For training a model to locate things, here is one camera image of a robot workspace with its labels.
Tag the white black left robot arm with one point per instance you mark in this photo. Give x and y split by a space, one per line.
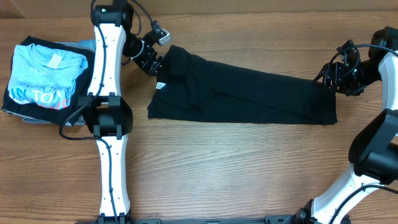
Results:
107 115

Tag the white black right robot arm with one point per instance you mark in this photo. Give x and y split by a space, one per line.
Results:
372 154

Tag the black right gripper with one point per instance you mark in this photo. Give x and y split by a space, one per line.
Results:
337 68

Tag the grey folded garment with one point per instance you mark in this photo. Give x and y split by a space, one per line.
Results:
75 121

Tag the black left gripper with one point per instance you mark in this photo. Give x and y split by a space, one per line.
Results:
144 63

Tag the light blue printed t-shirt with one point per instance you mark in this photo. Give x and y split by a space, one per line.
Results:
44 76

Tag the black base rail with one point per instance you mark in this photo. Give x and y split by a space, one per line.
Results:
268 219

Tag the black t-shirt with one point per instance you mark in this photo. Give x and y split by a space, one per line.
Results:
192 88

